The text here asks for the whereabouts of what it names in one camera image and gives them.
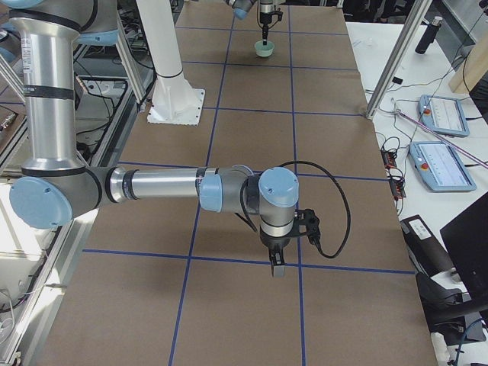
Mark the black flat box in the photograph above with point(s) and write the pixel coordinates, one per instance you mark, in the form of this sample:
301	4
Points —
424	248

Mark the lower blue teach pendant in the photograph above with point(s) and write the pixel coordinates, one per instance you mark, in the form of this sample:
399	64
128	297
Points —
440	168

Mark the small electronics board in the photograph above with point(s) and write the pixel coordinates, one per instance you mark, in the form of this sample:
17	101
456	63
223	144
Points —
395	176

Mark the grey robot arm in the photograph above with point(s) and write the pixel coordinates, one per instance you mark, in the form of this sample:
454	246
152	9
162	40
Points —
56	186
241	8

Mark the black computer monitor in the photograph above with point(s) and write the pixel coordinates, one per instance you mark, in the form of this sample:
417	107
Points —
465	238

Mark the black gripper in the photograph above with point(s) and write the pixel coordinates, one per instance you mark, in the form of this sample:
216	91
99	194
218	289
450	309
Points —
265	14
275	242

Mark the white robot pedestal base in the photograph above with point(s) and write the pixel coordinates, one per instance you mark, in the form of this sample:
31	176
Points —
174	101

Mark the black cylinder on desk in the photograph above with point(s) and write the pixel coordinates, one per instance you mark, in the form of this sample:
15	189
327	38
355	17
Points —
428	36

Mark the aluminium frame post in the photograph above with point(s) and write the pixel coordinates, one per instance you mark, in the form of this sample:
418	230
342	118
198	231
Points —
414	19

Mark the upper blue teach pendant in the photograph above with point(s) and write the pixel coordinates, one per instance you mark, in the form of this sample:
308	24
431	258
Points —
443	115

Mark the blue teach pendant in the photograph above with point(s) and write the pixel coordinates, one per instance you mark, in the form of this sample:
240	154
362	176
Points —
443	115
440	168

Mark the light green ceramic bowl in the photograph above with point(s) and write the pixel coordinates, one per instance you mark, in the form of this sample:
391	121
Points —
264	48

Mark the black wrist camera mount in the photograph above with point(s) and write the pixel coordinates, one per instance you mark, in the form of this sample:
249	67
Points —
306	223

